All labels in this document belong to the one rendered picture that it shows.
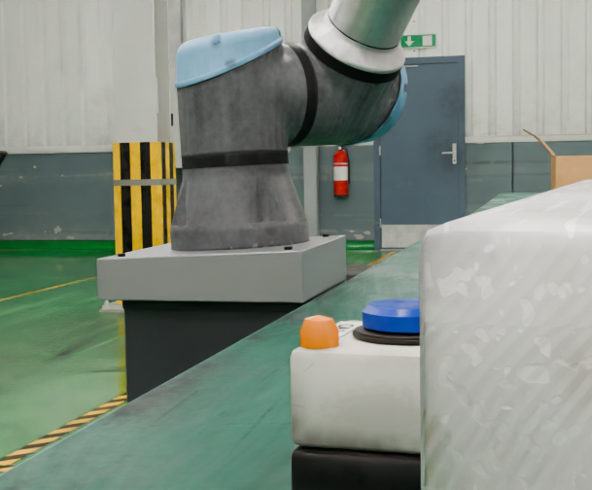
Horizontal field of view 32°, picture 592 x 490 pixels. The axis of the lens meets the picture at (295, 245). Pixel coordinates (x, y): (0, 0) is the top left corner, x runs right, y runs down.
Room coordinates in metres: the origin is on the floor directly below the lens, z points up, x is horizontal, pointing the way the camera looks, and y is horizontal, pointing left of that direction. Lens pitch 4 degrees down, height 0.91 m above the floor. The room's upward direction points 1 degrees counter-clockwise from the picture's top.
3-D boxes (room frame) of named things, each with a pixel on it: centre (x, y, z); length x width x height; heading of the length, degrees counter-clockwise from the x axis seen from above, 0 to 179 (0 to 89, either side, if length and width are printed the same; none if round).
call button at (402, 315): (0.42, -0.05, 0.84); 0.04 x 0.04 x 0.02
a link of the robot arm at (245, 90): (1.15, 0.06, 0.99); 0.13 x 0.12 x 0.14; 125
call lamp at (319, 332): (0.40, -0.01, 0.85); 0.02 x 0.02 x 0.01
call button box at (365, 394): (0.42, -0.05, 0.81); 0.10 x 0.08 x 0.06; 72
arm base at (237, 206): (1.14, 0.06, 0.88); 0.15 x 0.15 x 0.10
